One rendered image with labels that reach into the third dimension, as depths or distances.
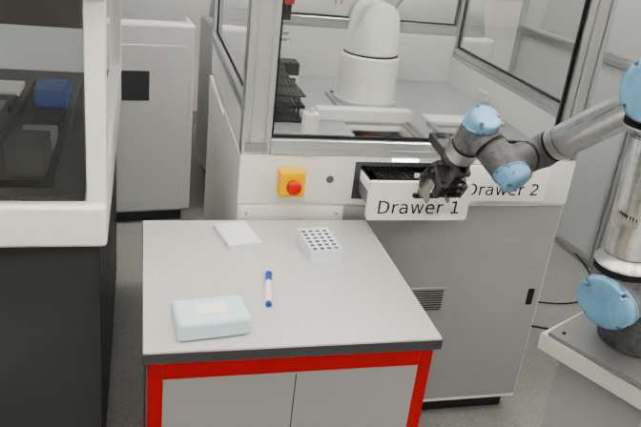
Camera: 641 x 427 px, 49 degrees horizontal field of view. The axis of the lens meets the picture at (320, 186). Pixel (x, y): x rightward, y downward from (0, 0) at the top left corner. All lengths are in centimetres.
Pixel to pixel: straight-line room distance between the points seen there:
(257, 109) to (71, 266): 60
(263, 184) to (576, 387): 93
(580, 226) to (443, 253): 181
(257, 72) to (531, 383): 164
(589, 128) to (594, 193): 226
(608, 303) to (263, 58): 99
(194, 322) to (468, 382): 132
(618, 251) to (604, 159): 233
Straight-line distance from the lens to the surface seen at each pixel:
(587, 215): 386
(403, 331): 154
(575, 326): 170
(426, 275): 220
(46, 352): 194
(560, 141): 160
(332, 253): 174
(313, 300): 159
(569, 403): 174
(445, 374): 246
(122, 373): 261
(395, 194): 186
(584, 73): 217
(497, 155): 155
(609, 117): 154
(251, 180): 191
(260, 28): 179
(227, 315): 144
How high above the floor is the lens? 159
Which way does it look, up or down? 22 degrees down
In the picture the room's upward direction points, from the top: 7 degrees clockwise
